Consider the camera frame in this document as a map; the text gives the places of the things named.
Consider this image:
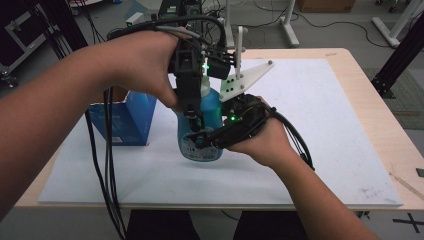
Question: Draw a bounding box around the grey floor mat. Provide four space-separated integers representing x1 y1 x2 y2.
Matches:
362 67 424 132

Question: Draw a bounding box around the blue bottle with white cap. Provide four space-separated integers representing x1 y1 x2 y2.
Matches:
175 74 225 164

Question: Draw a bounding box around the white desk leg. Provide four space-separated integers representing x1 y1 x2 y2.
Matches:
279 0 301 49
371 0 424 49

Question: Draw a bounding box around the black computer tower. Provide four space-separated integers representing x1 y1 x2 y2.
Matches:
157 0 188 21

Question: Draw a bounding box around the black right gripper cable bundle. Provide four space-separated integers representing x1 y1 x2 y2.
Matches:
261 102 316 172

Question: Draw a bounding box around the blue cardboard box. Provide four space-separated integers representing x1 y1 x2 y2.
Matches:
87 89 158 148

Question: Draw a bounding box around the person's left leg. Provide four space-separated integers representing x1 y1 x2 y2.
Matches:
124 209 202 240

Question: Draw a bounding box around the person's left hand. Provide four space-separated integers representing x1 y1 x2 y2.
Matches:
99 29 193 114

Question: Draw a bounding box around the black rack frame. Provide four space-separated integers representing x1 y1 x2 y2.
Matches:
0 0 88 89

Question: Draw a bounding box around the person's right leg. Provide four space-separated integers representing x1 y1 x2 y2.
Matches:
232 209 310 240

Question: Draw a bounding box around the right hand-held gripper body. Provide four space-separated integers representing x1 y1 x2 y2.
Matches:
213 59 276 150

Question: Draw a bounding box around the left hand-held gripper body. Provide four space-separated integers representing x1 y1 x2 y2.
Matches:
167 25 249 114

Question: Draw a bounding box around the black left gripper cable bundle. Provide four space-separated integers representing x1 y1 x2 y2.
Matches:
83 14 229 240

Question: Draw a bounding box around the white foam mat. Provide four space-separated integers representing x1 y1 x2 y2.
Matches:
37 57 405 207

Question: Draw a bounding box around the person's right hand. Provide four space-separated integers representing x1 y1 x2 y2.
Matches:
225 95 296 169

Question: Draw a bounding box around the thin wooden strip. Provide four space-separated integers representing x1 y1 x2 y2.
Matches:
388 170 424 202

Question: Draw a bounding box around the black gripper cable bundle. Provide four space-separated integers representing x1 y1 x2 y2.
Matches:
261 102 316 172
83 14 229 240

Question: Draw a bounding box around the white power supply box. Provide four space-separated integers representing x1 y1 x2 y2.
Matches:
125 11 146 28

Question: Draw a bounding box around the person's leg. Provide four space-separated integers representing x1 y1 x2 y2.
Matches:
124 209 202 240
232 209 310 240

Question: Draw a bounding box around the black aluminium frame post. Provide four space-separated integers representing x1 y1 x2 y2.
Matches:
370 13 424 98

